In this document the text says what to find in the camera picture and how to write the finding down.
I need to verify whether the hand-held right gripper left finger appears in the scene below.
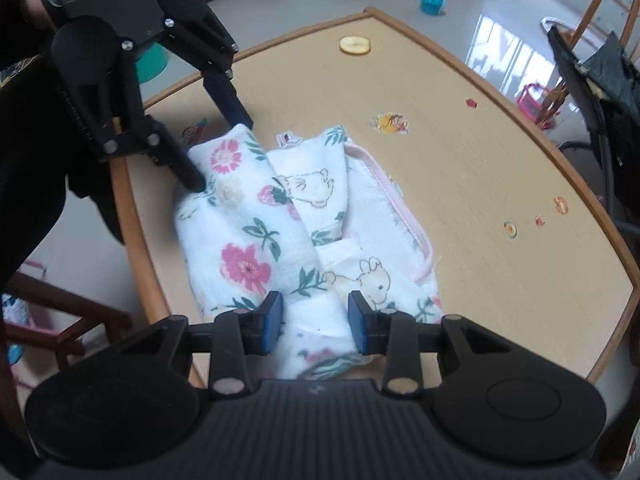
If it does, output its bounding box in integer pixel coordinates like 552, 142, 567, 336
120, 290, 286, 401

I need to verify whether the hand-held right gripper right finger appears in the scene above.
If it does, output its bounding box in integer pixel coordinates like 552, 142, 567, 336
347, 290, 501, 396

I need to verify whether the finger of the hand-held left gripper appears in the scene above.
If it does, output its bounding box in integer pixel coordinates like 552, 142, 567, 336
164, 5, 255, 129
60, 74, 207, 192

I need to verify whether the white floral baby shirt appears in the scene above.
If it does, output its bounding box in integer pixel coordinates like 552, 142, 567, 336
172, 122, 446, 381

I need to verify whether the teal plastic basin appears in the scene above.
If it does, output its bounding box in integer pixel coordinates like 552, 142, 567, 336
134, 42, 172, 83

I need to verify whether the person's black jacket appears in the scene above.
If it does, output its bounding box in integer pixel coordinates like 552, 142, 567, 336
0, 55, 126, 301

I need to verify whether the yellow cartoon sticker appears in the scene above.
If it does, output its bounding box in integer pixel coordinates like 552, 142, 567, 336
370, 112, 411, 135

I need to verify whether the dark wooden chair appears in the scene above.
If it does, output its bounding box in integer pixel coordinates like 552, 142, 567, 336
0, 270, 133, 371

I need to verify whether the pink toy drum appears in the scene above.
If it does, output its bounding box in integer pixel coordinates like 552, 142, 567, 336
517, 82, 566, 128

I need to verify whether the grey recliner chair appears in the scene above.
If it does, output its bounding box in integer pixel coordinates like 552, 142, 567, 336
547, 25, 640, 241

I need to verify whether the wooden stool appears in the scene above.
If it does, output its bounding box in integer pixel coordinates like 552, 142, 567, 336
570, 0, 640, 61

